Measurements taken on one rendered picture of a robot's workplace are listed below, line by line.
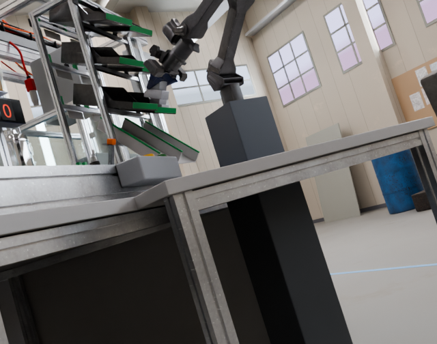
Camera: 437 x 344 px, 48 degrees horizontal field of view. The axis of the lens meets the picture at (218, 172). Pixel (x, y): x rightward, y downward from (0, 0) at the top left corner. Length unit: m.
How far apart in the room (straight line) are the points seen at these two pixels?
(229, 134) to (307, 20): 9.67
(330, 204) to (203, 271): 9.59
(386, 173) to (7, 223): 7.63
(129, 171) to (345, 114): 9.36
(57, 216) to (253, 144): 0.67
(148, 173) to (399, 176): 7.14
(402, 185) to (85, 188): 7.32
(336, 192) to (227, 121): 9.03
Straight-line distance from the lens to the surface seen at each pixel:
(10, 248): 0.82
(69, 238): 0.92
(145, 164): 1.20
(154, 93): 1.66
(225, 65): 1.47
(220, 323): 0.99
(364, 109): 10.11
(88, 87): 1.80
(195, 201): 1.00
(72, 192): 1.06
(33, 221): 0.83
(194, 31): 1.57
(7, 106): 1.45
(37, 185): 0.99
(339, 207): 10.36
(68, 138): 1.78
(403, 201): 8.20
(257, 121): 1.40
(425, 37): 9.30
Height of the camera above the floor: 0.76
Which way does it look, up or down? 5 degrees up
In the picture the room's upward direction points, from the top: 17 degrees counter-clockwise
